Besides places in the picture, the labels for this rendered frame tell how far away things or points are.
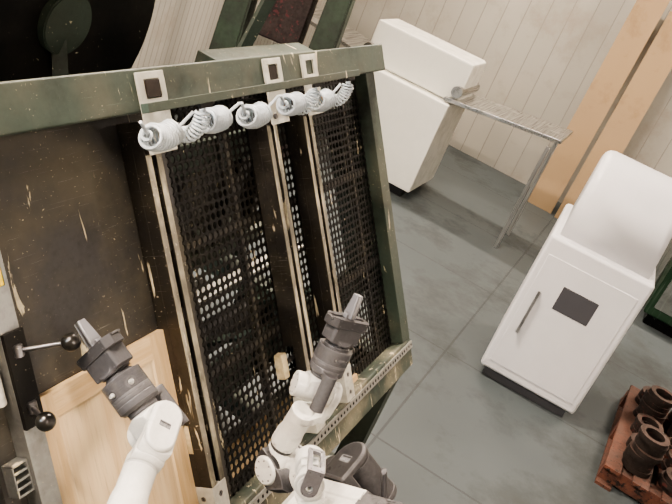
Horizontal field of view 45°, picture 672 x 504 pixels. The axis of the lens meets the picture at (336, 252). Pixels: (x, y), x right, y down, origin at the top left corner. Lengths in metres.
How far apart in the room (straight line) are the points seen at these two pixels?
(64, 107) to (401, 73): 5.77
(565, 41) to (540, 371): 4.86
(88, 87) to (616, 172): 3.73
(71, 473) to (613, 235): 3.74
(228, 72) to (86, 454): 1.04
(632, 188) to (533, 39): 4.54
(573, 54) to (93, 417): 7.90
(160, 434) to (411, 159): 5.86
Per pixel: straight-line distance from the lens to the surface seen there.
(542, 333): 5.11
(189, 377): 2.08
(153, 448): 1.60
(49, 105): 1.73
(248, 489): 2.44
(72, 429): 1.87
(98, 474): 1.95
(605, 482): 5.04
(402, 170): 7.32
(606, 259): 4.96
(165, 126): 1.83
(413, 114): 7.21
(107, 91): 1.86
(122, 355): 1.67
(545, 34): 9.30
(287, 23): 6.67
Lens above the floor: 2.55
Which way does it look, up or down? 25 degrees down
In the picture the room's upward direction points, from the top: 23 degrees clockwise
